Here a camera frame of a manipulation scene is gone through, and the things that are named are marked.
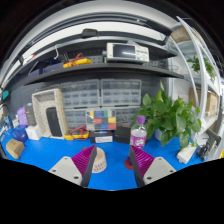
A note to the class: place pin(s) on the clear box with coloured parts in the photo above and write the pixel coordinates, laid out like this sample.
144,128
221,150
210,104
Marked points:
101,119

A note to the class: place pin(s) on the brown cardboard box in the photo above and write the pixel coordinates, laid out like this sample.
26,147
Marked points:
15,148

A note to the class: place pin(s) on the yellow multimeter with red leads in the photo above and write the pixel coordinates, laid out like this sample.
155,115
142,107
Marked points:
78,135

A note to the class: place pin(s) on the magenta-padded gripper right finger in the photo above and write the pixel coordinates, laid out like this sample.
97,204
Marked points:
160,168

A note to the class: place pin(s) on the purple plastic bag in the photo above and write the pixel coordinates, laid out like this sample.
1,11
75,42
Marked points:
22,116

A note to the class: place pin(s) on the black flat case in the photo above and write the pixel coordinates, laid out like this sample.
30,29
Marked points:
121,135

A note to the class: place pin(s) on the black box with white label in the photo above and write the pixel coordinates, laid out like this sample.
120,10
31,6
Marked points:
101,137

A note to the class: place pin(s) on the white rack shelf unit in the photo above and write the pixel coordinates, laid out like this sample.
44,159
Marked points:
200,66

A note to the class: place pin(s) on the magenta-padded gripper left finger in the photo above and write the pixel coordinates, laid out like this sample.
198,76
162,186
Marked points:
65,168

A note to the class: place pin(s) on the beige perforated tray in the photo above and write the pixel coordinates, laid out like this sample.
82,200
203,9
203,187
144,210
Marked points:
41,106

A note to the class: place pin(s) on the dark grey wall shelf unit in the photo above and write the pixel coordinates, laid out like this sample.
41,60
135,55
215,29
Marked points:
100,68

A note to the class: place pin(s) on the blue box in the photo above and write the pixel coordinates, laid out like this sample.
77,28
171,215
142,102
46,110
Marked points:
20,134

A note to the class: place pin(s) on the dark grey upright box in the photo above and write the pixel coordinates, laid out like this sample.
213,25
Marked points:
30,115

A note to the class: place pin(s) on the white plastic device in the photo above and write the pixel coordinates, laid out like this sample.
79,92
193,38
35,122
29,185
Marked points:
186,154

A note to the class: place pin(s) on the green potted plant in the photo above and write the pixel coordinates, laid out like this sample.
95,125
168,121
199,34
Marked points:
170,116

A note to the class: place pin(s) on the teal device on wall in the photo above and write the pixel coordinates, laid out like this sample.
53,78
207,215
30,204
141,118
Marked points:
5,95

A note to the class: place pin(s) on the black flat device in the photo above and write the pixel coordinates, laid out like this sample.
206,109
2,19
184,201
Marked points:
54,121

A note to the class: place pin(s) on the clear bottle with purple cap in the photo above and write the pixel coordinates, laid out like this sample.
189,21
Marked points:
138,136

